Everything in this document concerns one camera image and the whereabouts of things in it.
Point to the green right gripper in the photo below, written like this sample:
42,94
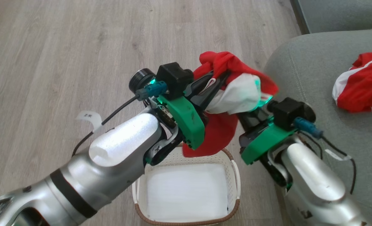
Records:
261,141

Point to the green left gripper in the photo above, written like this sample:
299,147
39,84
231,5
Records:
186,122

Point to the red and white garment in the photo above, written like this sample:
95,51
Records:
220,131

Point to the red garment with white stripe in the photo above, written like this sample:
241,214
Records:
364,88

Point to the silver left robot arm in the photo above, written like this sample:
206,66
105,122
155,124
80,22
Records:
120,144

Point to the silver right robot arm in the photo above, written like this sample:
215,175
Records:
311,182

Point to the grey fabric sofa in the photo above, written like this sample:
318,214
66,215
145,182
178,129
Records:
314,78

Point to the grey fabric sofa section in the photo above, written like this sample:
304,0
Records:
346,14

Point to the white basket with brown rim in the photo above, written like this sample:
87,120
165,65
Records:
234,175

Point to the white basket liner sheet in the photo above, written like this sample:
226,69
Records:
189,191

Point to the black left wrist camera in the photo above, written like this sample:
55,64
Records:
175,78

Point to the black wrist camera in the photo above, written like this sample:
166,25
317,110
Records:
286,111
175,78

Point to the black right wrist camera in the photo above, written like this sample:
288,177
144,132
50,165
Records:
286,111

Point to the blue left camera connector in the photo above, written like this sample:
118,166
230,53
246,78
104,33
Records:
154,89

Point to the blue camera connector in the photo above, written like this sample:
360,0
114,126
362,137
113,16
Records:
154,89
308,127

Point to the blue right camera connector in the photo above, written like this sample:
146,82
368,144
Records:
308,127

